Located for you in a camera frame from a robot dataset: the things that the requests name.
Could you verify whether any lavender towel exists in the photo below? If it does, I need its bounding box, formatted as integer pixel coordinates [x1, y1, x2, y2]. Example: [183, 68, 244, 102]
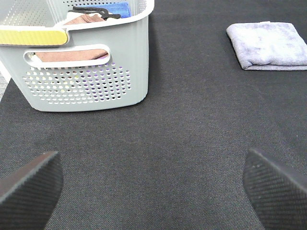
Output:
[226, 21, 307, 71]

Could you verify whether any grey perforated laundry basket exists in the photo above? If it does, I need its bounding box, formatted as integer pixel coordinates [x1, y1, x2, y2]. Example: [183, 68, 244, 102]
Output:
[0, 0, 154, 112]

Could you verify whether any blue towel in basket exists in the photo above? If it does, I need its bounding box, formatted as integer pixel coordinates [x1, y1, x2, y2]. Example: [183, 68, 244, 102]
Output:
[104, 2, 131, 18]

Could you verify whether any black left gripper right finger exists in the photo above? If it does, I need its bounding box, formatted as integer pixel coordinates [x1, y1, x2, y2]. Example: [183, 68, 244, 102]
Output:
[243, 149, 307, 230]

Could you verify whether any purple towel in basket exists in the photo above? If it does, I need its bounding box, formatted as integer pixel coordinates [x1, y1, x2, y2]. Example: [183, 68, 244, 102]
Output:
[83, 54, 120, 101]

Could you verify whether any black fabric table mat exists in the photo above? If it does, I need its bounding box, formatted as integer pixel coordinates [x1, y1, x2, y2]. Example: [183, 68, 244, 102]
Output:
[0, 0, 307, 230]

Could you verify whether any yellow basket label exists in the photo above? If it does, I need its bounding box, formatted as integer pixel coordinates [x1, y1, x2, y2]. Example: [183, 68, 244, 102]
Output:
[0, 30, 68, 46]

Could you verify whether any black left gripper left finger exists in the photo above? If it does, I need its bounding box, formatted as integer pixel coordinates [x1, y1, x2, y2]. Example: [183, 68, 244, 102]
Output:
[0, 151, 63, 230]

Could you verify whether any pink towel in basket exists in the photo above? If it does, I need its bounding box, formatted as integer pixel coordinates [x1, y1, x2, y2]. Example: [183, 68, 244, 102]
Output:
[35, 12, 108, 62]

